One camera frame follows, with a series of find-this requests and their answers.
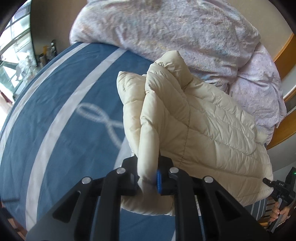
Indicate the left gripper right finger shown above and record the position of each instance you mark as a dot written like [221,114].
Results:
[204,210]

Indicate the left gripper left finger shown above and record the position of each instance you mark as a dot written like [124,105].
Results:
[91,209]

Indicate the cream quilted down jacket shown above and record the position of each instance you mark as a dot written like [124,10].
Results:
[170,112]

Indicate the person's right hand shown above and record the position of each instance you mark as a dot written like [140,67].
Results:
[276,212]

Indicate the blue white striped bed sheet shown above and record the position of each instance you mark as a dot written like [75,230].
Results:
[67,124]

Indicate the pink floral pillow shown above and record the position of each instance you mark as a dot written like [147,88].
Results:
[257,89]

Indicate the glass top side table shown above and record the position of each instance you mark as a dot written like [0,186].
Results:
[16,76]

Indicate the pink floral duvet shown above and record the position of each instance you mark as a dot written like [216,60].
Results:
[212,37]

